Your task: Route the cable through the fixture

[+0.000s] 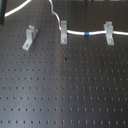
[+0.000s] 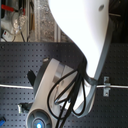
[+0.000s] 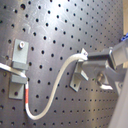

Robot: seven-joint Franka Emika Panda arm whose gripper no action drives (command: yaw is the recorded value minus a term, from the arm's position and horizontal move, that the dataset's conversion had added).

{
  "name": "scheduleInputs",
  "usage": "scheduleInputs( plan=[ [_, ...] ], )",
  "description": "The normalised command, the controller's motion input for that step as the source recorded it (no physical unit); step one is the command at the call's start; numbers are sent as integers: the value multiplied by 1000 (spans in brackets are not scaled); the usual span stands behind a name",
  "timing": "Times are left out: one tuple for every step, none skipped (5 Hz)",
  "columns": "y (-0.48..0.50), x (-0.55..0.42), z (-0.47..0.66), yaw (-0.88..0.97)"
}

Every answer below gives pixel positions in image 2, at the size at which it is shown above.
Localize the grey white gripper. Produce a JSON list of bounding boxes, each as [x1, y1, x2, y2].
[[26, 59, 97, 128]]

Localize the white routed cable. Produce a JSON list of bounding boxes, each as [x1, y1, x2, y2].
[[0, 83, 128, 90]]

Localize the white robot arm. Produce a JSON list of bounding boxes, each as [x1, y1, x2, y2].
[[26, 0, 112, 128]]

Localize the black perforated board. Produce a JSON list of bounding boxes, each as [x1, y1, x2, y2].
[[0, 43, 128, 128]]

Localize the small black clip fixture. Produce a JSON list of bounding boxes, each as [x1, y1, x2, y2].
[[18, 103, 31, 113]]

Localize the blue object at corner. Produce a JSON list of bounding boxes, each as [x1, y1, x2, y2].
[[0, 116, 6, 127]]

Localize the black robot cable loops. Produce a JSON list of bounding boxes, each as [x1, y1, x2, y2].
[[46, 61, 88, 128]]

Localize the grey metal cable clip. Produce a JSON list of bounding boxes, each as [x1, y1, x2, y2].
[[103, 76, 111, 97]]

